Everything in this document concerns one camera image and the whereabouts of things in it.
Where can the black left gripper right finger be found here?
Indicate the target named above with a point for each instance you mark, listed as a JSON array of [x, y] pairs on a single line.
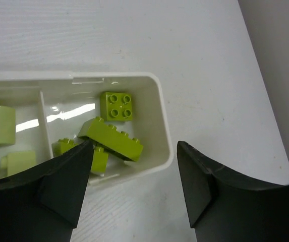
[[226, 205]]

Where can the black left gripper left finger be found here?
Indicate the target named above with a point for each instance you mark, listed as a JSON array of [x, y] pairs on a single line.
[[44, 203]]

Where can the large lime lego stack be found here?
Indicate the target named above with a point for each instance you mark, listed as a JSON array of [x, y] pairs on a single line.
[[100, 157]]

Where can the dark lime lego brick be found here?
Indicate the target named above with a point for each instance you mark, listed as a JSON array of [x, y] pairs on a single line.
[[108, 136]]

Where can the lime square lego brick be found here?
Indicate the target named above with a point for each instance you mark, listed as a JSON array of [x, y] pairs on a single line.
[[116, 106]]

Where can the white three-compartment tray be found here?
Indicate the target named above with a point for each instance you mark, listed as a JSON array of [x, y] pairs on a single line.
[[54, 105]]

